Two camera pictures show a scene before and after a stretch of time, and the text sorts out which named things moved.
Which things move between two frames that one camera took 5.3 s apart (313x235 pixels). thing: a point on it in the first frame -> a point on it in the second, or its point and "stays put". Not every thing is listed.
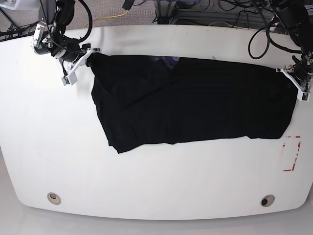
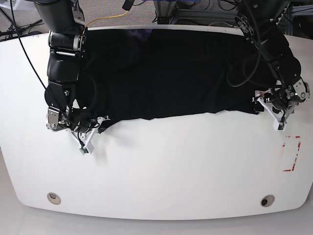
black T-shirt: x=145 y=100 -> x=131 y=72
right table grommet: x=267 y=200 stays put
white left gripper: x=81 y=61 -> x=83 y=139
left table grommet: x=54 y=198 stays put
